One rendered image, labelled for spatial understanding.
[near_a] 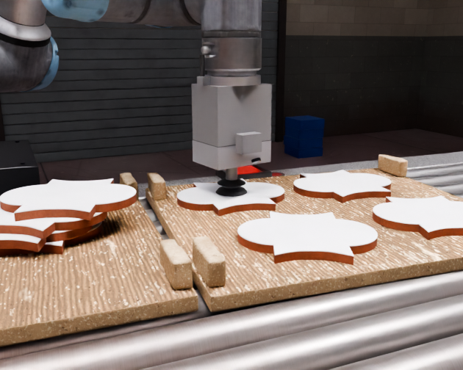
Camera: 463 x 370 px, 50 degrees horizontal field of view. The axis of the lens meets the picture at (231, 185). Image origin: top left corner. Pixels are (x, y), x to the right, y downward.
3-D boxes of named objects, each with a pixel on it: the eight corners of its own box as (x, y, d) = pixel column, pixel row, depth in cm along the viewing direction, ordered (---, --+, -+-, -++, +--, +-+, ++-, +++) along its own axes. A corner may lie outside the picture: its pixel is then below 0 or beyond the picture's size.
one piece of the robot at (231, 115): (226, 55, 56) (227, 194, 60) (287, 54, 61) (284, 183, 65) (184, 54, 63) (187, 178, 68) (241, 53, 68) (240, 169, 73)
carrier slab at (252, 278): (145, 197, 74) (145, 187, 74) (381, 175, 87) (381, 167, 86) (210, 313, 42) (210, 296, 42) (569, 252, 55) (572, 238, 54)
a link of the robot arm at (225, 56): (273, 37, 62) (218, 37, 57) (273, 75, 63) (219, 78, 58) (239, 38, 68) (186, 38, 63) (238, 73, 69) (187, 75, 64)
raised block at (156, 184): (146, 189, 73) (145, 171, 72) (159, 189, 73) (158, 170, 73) (153, 201, 67) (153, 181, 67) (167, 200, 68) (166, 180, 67)
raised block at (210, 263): (190, 262, 48) (189, 236, 48) (209, 260, 49) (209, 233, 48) (207, 291, 43) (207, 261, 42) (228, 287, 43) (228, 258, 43)
